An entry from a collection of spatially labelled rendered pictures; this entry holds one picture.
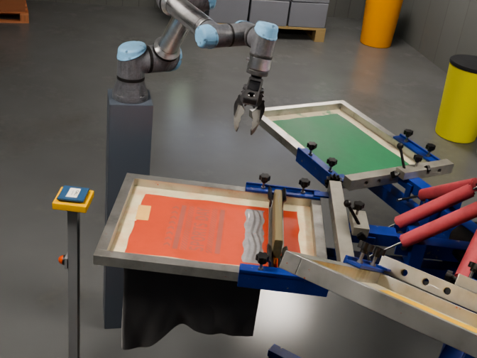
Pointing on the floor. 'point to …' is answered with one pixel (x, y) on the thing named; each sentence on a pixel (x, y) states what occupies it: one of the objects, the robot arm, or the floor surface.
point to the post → (72, 261)
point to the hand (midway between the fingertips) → (244, 129)
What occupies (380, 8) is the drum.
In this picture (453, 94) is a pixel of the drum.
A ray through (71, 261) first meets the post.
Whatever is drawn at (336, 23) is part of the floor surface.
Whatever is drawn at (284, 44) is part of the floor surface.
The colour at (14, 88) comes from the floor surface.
